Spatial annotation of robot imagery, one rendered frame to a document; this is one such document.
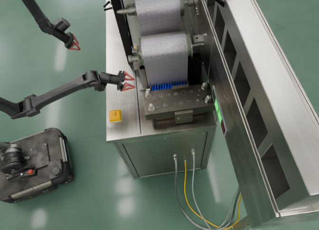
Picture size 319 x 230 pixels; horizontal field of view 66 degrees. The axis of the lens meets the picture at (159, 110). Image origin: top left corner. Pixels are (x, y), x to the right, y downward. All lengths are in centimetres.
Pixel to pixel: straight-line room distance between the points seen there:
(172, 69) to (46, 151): 145
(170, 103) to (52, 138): 137
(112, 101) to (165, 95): 38
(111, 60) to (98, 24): 188
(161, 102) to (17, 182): 150
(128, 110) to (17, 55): 245
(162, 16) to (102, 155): 151
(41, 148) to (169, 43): 158
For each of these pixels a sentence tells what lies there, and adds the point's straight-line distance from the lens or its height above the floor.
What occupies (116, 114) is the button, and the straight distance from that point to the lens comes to 154.
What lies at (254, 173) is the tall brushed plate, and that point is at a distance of 89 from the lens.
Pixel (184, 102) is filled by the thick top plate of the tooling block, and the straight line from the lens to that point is 140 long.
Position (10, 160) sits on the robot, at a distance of 234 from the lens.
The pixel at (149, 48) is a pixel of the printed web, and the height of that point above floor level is 130.
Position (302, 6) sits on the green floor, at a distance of 400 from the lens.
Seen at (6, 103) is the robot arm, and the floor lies 122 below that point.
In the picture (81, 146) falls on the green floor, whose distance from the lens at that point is 259.
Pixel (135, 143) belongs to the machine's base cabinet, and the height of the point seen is 81.
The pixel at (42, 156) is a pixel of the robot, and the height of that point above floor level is 26.
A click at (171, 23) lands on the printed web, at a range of 149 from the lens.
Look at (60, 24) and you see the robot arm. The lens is 170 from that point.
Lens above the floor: 220
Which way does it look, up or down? 58 degrees down
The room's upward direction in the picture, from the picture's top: 9 degrees counter-clockwise
